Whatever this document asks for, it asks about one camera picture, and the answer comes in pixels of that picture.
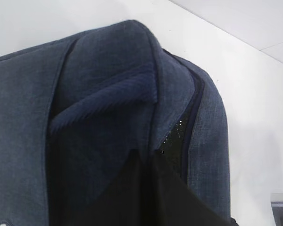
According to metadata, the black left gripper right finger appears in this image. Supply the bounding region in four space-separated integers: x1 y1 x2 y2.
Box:
152 151 238 226

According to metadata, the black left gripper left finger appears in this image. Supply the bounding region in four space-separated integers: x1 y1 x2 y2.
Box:
49 148 156 226

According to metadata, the dark blue lunch bag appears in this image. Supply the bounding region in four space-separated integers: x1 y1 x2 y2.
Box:
0 20 231 226

